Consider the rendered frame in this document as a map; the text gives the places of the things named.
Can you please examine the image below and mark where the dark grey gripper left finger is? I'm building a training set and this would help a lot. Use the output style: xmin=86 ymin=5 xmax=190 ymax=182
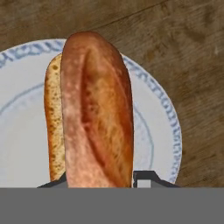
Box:
xmin=37 ymin=171 xmax=68 ymax=189

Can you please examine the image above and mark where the white plate with blue rim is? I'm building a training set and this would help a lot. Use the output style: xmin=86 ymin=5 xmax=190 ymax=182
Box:
xmin=0 ymin=38 xmax=183 ymax=189

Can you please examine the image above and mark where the reddish brown sausage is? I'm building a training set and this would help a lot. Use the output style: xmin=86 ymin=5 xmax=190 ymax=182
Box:
xmin=59 ymin=31 xmax=135 ymax=189

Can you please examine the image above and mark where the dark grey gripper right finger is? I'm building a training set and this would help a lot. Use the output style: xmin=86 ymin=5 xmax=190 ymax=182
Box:
xmin=132 ymin=171 xmax=180 ymax=189

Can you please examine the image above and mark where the golden brown bun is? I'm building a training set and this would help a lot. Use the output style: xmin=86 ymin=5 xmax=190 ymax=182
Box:
xmin=43 ymin=53 xmax=67 ymax=182

